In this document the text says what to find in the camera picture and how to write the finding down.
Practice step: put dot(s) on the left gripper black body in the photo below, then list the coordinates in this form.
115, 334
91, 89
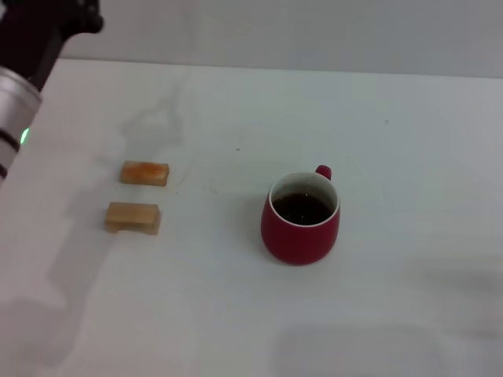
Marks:
35, 35

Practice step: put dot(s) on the red ceramic cup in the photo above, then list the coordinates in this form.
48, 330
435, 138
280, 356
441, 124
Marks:
298, 245

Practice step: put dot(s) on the orange stained wooden block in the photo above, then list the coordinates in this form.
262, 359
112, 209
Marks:
145, 173

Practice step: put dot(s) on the notched plain wooden block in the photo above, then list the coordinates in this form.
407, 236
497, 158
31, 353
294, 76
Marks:
133, 216

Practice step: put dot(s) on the dark coffee liquid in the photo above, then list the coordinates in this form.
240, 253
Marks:
302, 210

